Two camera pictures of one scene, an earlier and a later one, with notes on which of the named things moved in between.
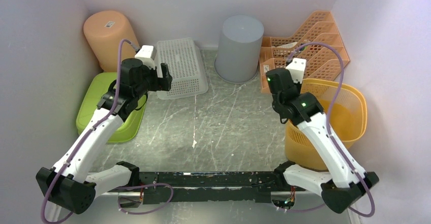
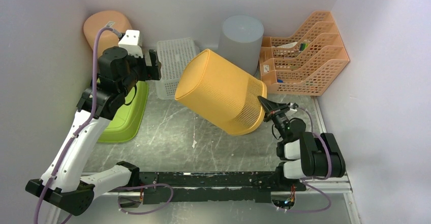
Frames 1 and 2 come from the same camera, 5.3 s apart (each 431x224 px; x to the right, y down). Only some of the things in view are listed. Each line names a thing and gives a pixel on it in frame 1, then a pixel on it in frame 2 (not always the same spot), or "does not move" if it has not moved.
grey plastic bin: x=238 y=56 does not move
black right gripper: x=299 y=86 -> x=269 y=107
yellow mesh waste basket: x=348 y=121 -> x=222 y=92
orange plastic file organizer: x=317 y=42 does not move
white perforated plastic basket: x=185 y=66 does not move
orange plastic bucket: x=104 y=29 does not move
